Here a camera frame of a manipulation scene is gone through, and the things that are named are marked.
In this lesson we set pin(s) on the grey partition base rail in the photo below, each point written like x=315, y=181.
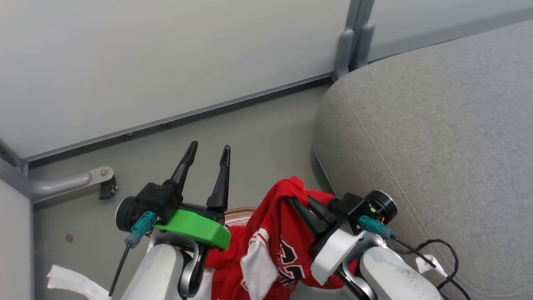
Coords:
x=437, y=35
x=250, y=98

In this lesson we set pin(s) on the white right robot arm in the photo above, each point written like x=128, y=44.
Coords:
x=391, y=275

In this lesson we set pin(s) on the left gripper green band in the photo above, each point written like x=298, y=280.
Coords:
x=191, y=227

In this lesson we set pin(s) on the grey metal partition foot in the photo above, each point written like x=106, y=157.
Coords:
x=62, y=183

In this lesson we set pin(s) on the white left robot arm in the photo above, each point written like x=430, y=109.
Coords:
x=156, y=271

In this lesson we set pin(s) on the grey fabric sofa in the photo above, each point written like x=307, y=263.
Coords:
x=437, y=146

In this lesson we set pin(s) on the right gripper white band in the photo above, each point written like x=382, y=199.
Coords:
x=333, y=254

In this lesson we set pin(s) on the red and white jersey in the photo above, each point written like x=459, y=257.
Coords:
x=270, y=216

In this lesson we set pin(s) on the white fabric strip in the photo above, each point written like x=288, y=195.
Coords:
x=70, y=281

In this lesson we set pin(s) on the grey partition post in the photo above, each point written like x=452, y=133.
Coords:
x=345, y=46

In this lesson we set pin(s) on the woven basket rim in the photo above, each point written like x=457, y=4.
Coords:
x=239, y=216

